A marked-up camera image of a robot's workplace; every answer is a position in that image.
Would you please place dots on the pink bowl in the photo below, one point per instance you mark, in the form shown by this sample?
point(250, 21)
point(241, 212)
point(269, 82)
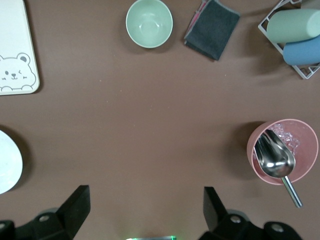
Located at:
point(306, 155)

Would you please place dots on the pale green cup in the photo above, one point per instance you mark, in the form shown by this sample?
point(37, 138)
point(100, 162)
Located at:
point(290, 26)

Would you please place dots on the white round plate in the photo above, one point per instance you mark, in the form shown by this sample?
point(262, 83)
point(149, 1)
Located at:
point(8, 165)

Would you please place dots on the folded grey cloth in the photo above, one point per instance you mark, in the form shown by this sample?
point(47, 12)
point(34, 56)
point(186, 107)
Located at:
point(212, 30)

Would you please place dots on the cream bear print tray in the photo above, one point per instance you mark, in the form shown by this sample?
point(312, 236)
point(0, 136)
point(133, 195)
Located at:
point(15, 37)

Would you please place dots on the light blue cup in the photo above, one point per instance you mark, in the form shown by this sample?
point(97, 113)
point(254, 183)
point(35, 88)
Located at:
point(302, 52)

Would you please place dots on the clear ice cubes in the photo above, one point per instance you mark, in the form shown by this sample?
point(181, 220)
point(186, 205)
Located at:
point(287, 138)

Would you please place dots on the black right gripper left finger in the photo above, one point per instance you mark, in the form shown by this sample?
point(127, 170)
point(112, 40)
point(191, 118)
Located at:
point(70, 212)

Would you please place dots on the mint green bowl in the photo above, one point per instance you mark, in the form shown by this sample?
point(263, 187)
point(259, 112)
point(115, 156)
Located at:
point(149, 23)

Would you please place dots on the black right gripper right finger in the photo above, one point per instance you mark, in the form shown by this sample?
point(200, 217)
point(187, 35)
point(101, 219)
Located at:
point(215, 215)

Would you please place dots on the metal scoop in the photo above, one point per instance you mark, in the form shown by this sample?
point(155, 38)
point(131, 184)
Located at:
point(275, 160)

